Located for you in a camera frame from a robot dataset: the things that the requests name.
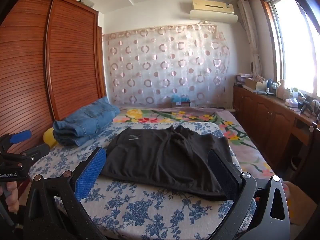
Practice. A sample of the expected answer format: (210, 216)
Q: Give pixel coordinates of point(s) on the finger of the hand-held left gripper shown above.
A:
(21, 136)
(35, 153)

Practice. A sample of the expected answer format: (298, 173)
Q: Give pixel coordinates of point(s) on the small white box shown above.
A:
(292, 102)

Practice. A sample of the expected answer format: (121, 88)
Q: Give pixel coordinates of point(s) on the grey bag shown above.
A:
(87, 3)

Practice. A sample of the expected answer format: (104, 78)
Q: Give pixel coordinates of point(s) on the folded blue jeans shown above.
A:
(87, 122)

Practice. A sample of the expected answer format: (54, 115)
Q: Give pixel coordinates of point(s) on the colourful flower blanket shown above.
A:
(175, 116)

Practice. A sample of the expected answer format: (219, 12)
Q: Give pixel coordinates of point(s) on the wall air conditioner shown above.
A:
(212, 5)

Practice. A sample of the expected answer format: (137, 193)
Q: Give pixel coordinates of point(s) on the pile of papers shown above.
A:
(243, 78)

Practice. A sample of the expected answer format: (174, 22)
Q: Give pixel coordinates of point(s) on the window with wooden frame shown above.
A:
(295, 42)

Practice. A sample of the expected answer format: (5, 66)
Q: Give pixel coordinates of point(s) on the blue floral bed sheet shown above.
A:
(150, 210)

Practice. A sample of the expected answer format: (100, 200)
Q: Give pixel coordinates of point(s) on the black pants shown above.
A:
(162, 155)

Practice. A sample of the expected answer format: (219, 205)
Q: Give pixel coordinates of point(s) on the white plastic bottle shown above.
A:
(281, 90)

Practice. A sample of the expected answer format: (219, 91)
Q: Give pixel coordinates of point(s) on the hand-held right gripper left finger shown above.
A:
(90, 173)

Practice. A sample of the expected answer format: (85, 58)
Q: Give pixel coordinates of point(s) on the cardboard box with blue cloth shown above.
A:
(180, 101)

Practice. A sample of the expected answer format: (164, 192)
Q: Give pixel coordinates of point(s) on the yellow cushion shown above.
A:
(48, 137)

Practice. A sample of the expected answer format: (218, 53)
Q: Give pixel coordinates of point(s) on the circle-patterned sheer curtain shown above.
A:
(162, 67)

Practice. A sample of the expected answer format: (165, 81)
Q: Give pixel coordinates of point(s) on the tied pale window curtain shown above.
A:
(250, 30)

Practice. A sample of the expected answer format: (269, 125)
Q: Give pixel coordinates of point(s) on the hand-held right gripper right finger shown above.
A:
(222, 171)

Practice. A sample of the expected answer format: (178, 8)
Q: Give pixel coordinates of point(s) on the open cardboard box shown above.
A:
(252, 83)

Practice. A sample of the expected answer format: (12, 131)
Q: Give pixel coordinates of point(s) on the wooden side cabinet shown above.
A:
(262, 115)

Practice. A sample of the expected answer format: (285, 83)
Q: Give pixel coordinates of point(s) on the person's left hand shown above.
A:
(11, 200)

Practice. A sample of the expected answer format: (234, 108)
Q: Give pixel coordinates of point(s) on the wooden slatted wardrobe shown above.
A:
(25, 80)

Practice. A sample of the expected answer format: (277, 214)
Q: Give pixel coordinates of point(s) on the small dark blue bottle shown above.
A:
(270, 84)

